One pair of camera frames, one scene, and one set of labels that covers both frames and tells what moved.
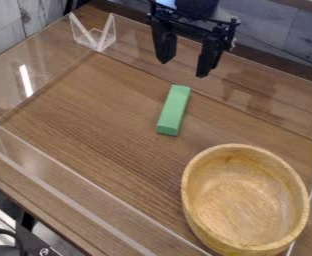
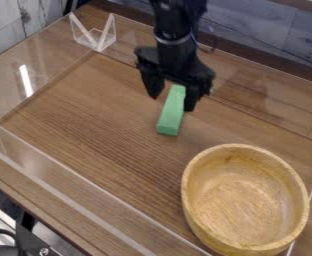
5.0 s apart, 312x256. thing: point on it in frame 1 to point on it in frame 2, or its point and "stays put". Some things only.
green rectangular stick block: x=174 y=109 stays put
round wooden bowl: x=244 y=199 stays put
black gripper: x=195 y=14 to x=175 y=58
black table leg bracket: x=31 y=243 stays put
